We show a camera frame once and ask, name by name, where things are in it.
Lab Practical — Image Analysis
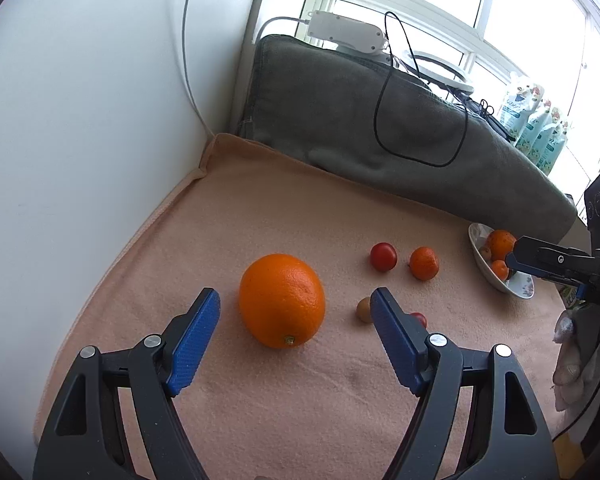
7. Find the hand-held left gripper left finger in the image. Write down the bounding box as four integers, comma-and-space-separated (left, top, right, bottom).
32, 287, 222, 480

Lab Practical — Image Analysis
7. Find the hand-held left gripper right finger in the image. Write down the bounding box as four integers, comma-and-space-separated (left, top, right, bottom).
370, 287, 556, 480

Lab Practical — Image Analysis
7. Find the floral white plate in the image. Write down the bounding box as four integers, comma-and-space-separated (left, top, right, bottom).
468, 222, 536, 300

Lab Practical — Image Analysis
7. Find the bumpy large orange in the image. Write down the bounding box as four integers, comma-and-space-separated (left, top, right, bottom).
486, 229, 518, 260

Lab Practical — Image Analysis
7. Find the smooth large orange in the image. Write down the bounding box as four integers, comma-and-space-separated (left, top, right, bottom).
238, 254, 327, 350

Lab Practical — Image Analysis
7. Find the person's right hand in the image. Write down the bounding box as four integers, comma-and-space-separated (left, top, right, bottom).
551, 305, 600, 411

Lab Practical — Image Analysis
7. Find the floral refill pouch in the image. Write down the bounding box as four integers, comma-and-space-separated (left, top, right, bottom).
515, 100, 556, 153
540, 120, 576, 176
497, 72, 546, 136
530, 110, 566, 166

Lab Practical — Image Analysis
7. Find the pink blanket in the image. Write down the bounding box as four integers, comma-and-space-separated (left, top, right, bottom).
32, 132, 568, 480

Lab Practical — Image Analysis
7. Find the grey cushion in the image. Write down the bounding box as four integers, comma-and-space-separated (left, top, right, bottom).
237, 34, 578, 246

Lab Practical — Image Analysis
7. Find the white power strip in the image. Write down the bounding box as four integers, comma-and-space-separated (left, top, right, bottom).
307, 10, 388, 53

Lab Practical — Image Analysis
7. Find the black ring light mount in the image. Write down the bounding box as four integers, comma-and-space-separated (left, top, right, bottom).
460, 95, 511, 136

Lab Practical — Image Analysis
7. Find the white ring light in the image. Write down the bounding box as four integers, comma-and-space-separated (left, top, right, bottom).
395, 49, 475, 95

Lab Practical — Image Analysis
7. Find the black cable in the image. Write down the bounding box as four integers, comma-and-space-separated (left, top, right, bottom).
374, 11, 468, 167

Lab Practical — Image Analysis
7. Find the white window frame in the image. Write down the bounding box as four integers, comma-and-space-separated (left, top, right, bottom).
255, 0, 600, 201

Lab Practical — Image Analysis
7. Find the thin white cable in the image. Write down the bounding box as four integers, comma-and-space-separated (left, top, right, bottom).
181, 0, 216, 137

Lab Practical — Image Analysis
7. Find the white power strip cable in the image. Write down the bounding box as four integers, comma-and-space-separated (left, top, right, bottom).
254, 15, 311, 43

